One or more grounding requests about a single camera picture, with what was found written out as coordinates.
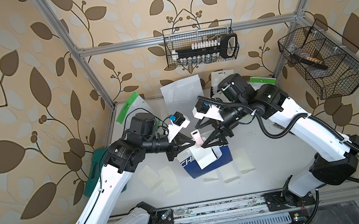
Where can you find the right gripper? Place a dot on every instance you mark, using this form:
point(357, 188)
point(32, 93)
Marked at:
point(218, 135)

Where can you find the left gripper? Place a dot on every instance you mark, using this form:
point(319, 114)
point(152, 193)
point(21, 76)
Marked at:
point(174, 147)

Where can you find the blue white Cheerful bag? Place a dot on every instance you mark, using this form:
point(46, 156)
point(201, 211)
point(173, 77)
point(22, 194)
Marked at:
point(190, 166)

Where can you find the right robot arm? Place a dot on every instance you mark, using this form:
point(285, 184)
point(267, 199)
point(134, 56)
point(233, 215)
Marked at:
point(277, 114)

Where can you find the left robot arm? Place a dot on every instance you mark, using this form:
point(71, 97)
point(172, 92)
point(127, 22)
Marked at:
point(121, 161)

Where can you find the large white paper bag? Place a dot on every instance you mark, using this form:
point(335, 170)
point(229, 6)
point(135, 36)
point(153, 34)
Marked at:
point(181, 96)

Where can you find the navy bag rear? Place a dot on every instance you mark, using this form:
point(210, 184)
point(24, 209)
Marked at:
point(217, 77)

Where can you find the green white bag left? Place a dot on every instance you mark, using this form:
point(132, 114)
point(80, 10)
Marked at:
point(134, 104)

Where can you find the green white bag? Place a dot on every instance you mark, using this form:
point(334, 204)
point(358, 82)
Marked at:
point(134, 104)
point(258, 82)

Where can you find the green white bag right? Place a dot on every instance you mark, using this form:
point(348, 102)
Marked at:
point(258, 82)

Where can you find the black socket set holder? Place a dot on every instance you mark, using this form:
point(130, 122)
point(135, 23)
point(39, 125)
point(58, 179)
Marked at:
point(222, 48)

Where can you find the green tool case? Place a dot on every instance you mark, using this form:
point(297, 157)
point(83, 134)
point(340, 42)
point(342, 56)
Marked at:
point(98, 161)

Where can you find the dark tool in basket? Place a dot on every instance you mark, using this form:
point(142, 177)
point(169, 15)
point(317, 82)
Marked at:
point(308, 61)

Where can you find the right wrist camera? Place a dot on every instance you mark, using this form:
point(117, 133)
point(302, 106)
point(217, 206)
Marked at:
point(206, 110)

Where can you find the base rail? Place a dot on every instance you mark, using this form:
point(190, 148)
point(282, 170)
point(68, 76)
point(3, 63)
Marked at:
point(330, 205)

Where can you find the back wire basket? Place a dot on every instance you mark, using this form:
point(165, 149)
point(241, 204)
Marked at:
point(182, 37)

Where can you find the wire basket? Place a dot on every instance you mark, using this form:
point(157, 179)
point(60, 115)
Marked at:
point(339, 53)
point(182, 37)

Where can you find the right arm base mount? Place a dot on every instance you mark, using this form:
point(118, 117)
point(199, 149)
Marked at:
point(285, 199)

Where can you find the right wire basket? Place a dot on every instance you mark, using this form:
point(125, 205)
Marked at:
point(339, 53)

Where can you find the aluminium frame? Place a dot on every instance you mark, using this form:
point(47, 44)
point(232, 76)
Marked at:
point(131, 45)

